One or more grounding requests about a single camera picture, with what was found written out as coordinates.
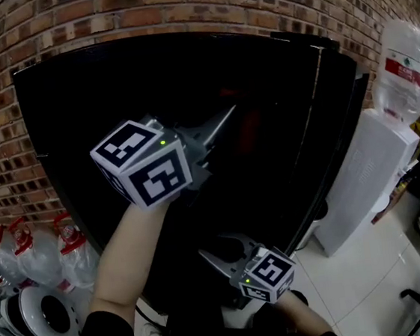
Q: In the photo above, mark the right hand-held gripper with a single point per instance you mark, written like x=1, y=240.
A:
x=271, y=273

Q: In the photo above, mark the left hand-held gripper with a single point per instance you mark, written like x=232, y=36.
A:
x=150, y=170

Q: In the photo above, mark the black refrigerator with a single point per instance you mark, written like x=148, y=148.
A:
x=271, y=175

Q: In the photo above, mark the person's left forearm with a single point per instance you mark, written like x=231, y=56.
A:
x=129, y=255

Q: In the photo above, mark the person's right forearm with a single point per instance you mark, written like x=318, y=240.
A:
x=301, y=311

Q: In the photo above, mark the large clear dispenser bottle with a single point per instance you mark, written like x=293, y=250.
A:
x=404, y=70

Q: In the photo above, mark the white round fan heaters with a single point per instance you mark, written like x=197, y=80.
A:
x=31, y=315

